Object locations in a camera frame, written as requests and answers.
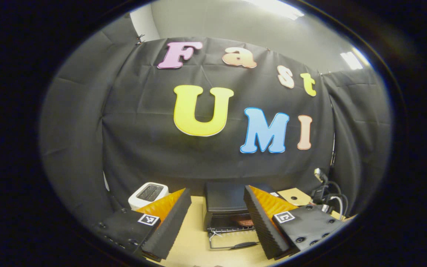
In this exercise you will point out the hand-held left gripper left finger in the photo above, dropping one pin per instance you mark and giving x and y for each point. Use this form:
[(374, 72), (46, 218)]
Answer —
[(172, 226)]

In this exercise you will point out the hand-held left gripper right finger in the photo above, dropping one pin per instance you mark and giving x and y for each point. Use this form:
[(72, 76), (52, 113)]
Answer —
[(261, 226)]

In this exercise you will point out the red meat piece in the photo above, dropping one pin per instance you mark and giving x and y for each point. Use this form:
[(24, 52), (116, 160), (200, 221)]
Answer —
[(245, 221)]

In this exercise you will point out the black electric oven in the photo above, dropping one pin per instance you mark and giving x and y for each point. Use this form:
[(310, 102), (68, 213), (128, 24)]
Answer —
[(224, 196)]

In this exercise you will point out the white toaster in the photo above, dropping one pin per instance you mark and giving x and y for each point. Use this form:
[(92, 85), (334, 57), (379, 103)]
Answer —
[(148, 194)]

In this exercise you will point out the black backdrop cloth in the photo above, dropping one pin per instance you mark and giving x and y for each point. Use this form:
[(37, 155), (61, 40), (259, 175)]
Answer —
[(143, 148)]

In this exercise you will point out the ceiling light panel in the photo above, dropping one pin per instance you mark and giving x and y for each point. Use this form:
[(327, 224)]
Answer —
[(351, 60), (272, 6)]

